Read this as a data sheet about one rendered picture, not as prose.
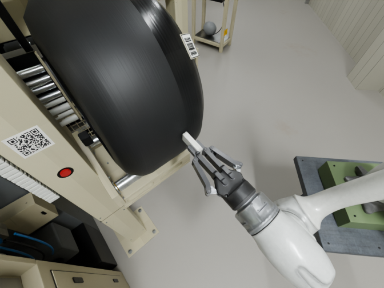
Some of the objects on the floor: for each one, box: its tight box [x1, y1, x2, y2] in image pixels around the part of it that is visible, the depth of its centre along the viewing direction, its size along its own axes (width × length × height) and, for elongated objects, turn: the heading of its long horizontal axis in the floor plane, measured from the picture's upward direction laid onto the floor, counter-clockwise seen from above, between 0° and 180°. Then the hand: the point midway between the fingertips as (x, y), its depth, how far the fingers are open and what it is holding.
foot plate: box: [113, 206, 159, 258], centre depth 147 cm, size 27×27×2 cm
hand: (192, 144), depth 52 cm, fingers closed
